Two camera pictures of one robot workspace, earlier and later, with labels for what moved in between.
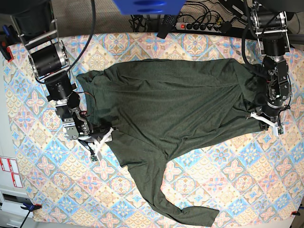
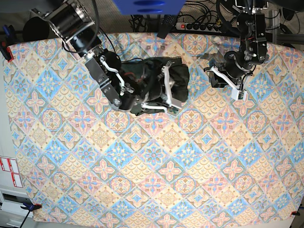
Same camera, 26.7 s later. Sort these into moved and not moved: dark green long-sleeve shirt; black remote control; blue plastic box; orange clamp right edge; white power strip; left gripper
Moved: dark green long-sleeve shirt; left gripper
Not moved: white power strip; blue plastic box; orange clamp right edge; black remote control
